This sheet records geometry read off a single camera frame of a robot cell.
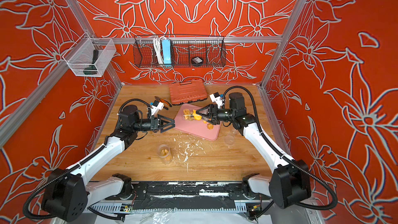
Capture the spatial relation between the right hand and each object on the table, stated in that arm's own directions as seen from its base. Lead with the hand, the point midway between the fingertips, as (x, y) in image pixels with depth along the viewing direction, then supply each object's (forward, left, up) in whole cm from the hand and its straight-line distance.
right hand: (199, 114), depth 70 cm
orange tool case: (+36, +11, -23) cm, 44 cm away
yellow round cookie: (+9, -6, -26) cm, 28 cm away
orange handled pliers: (+29, +28, -27) cm, 48 cm away
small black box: (+39, +2, +1) cm, 39 cm away
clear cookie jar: (0, +4, -2) cm, 5 cm away
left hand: (-5, +12, -2) cm, 13 cm away
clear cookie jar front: (-11, +18, -21) cm, 30 cm away
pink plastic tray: (+8, 0, -27) cm, 28 cm away
